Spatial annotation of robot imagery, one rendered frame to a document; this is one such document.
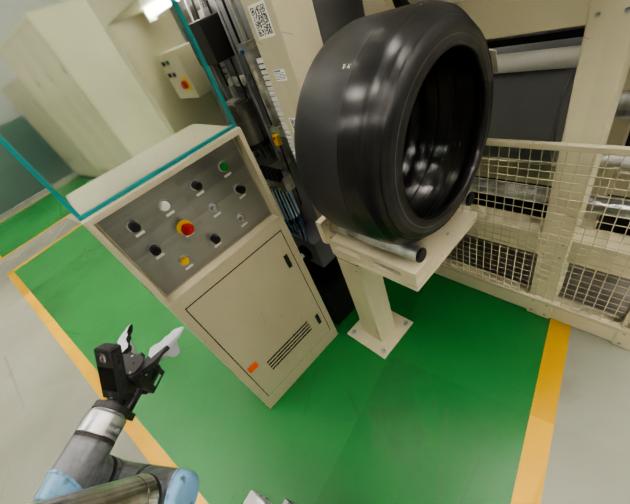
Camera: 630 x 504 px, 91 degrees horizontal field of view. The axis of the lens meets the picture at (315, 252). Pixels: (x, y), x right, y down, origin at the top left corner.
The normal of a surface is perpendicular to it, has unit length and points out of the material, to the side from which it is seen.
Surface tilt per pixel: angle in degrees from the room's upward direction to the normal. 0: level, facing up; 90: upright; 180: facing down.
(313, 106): 51
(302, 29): 90
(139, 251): 90
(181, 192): 90
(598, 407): 0
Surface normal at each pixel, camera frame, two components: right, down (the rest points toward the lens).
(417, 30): 0.11, -0.19
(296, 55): 0.66, 0.31
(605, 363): -0.31, -0.71
